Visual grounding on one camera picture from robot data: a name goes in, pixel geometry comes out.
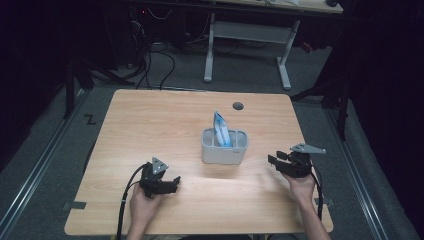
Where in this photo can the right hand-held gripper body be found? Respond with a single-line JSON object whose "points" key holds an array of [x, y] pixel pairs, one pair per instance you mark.
{"points": [[300, 165]]}

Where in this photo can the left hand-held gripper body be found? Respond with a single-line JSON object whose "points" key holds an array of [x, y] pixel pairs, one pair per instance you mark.
{"points": [[150, 180]]}

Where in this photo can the white plastic storage box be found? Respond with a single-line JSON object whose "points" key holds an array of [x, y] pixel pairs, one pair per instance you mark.
{"points": [[224, 155]]}

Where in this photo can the blue and white toothpaste tube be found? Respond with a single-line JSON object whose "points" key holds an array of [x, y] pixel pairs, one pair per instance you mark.
{"points": [[222, 131]]}

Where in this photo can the person's right hand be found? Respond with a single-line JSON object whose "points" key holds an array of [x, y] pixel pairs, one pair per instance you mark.
{"points": [[301, 188]]}

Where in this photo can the person's left hand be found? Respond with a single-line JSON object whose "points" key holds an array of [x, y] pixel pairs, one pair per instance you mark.
{"points": [[143, 206]]}

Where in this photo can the grey tape piece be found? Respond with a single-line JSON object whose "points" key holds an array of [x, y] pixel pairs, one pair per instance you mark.
{"points": [[328, 201], [75, 205]]}

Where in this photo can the round grey table grommet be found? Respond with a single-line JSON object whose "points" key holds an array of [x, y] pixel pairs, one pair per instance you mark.
{"points": [[238, 106]]}

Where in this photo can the black metal stand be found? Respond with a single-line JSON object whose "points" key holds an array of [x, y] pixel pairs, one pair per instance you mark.
{"points": [[70, 86], [342, 103]]}

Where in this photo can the small red object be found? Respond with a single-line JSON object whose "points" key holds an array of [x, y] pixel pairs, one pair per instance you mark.
{"points": [[307, 47]]}

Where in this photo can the white-legged wooden desk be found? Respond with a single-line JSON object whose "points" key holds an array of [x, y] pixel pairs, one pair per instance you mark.
{"points": [[250, 31]]}

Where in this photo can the metal floor rail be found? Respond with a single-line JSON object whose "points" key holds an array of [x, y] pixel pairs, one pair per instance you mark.
{"points": [[36, 170], [358, 180]]}

